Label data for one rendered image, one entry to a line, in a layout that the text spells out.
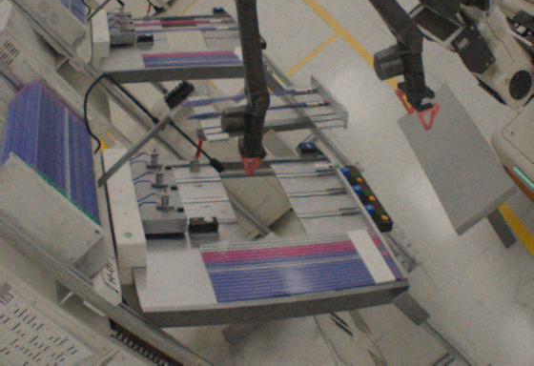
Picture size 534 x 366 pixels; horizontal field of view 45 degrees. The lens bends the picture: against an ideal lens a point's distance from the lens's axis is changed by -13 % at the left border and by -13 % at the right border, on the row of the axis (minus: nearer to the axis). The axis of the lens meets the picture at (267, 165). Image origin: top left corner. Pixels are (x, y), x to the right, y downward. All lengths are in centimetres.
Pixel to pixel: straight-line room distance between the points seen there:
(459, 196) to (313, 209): 46
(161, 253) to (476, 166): 99
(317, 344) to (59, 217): 90
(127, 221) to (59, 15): 130
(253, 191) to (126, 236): 159
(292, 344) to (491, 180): 79
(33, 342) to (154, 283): 39
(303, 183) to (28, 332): 106
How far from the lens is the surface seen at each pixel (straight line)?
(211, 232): 198
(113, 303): 163
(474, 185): 216
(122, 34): 323
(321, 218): 212
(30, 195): 162
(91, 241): 169
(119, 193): 200
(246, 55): 205
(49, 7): 294
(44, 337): 176
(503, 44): 207
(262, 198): 339
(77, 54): 286
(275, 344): 224
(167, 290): 180
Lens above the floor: 216
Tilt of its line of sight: 34 degrees down
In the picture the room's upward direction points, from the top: 46 degrees counter-clockwise
